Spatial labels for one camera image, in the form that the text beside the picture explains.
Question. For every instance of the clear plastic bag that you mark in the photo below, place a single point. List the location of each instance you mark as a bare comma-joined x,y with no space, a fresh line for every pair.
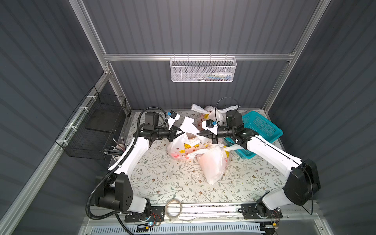
213,160

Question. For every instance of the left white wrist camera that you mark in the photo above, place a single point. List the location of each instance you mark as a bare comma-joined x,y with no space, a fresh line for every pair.
172,117

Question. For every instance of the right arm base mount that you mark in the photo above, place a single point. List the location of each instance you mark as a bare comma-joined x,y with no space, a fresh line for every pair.
252,211

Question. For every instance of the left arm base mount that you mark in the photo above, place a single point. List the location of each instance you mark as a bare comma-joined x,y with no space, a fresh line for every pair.
151,214

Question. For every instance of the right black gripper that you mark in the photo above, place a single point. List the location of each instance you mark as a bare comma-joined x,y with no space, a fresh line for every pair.
213,133

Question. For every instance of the white plastic bag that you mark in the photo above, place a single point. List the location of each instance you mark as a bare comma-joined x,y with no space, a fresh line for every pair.
188,142

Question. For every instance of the teal plastic basket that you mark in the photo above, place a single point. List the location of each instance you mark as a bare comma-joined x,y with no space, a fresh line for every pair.
268,130

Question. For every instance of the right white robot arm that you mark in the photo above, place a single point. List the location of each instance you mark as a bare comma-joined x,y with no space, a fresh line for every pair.
302,176

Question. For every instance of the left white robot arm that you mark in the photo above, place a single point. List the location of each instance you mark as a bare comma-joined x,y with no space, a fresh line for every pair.
114,191

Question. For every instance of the black wire wall basket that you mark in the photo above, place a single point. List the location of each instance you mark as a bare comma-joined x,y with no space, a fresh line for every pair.
96,128

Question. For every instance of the cartoon printed plastic bag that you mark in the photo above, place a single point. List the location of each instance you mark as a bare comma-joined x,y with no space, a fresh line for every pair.
212,113

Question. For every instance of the white pen cup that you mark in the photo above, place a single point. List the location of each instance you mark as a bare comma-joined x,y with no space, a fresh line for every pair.
114,148

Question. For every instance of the white wire wall basket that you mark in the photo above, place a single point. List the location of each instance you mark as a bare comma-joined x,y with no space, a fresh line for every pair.
220,69

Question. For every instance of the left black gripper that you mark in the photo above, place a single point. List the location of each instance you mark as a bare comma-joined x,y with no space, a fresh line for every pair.
172,133

